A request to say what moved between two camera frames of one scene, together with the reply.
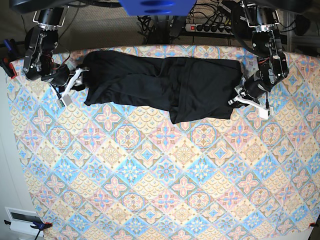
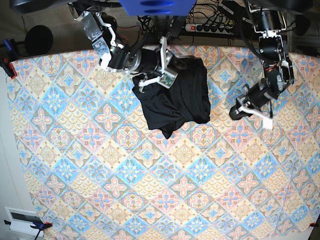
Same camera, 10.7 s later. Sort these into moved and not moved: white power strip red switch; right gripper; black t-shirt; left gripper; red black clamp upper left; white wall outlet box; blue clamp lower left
Moved: right gripper; black t-shirt; left gripper
Not moved: red black clamp upper left; white wall outlet box; white power strip red switch; blue clamp lower left
